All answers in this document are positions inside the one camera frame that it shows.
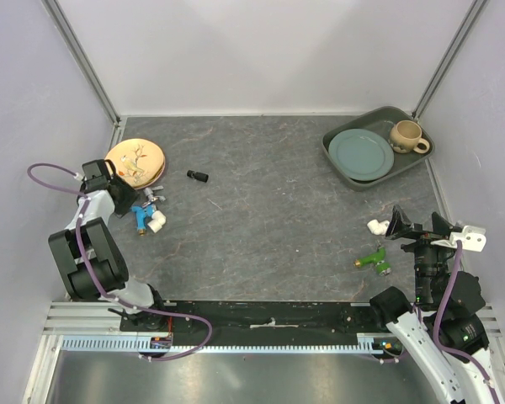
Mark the blue water faucet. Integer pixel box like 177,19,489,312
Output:
130,204,156,236

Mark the teal round plate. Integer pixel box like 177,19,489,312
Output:
327,129,395,182

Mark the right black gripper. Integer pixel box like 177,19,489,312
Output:
384,204,459,305

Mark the orange bird pattern plate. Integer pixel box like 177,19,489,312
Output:
105,139,165,182

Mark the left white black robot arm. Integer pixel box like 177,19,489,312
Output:
48,174,168,331

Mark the beige ceramic mug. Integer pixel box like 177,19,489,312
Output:
389,120,431,154

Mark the black cylindrical adapter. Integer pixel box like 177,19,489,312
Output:
186,170,209,183

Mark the white pvc elbow left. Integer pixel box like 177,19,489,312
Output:
147,210,167,233

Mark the white pvc elbow right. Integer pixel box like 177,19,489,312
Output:
366,219,390,236

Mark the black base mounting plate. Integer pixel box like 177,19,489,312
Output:
120,300,387,346

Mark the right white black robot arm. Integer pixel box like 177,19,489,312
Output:
368,205,505,403

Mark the dark green rectangular tray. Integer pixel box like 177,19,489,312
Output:
322,106,434,191

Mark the green water faucet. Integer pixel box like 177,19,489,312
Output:
353,242,391,276

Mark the silver metal faucet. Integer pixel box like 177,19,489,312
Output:
142,185,166,208

